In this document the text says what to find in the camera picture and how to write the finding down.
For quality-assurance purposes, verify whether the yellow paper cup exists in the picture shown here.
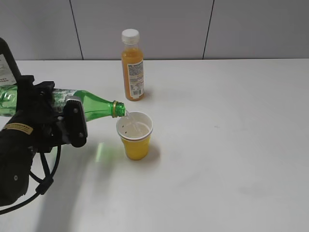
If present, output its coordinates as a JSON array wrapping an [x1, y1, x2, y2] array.
[[116, 111, 154, 160]]

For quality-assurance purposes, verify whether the black cable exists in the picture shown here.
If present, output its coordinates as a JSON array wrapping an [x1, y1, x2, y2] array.
[[0, 145, 62, 215]]

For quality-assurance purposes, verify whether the orange juice bottle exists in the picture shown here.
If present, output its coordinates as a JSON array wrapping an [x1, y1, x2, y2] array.
[[121, 29, 144, 101]]

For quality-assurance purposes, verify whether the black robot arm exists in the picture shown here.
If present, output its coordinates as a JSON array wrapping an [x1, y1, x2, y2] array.
[[0, 75, 87, 214]]

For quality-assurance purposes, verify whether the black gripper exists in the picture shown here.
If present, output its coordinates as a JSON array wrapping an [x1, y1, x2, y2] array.
[[4, 75, 87, 154]]

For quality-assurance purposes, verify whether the dark wine bottle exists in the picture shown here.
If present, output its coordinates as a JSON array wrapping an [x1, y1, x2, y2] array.
[[0, 38, 21, 86]]

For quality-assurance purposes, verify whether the green sprite bottle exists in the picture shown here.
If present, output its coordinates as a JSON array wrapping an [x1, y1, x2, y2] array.
[[0, 85, 126, 121]]

